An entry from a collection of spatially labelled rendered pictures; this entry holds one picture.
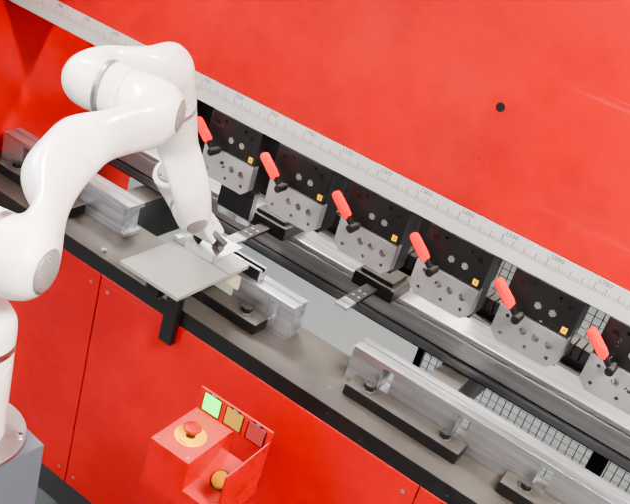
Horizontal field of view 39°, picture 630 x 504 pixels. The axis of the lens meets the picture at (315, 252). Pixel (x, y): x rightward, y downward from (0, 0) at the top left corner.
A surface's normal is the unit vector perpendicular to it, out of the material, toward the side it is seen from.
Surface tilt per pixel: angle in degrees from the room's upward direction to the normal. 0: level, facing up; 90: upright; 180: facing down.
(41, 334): 90
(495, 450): 90
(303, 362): 0
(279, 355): 0
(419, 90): 90
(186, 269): 0
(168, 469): 90
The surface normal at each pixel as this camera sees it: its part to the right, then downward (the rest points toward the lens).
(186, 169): 0.33, 0.11
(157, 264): 0.26, -0.85
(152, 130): 0.45, 0.69
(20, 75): 0.80, 0.46
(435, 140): -0.55, 0.26
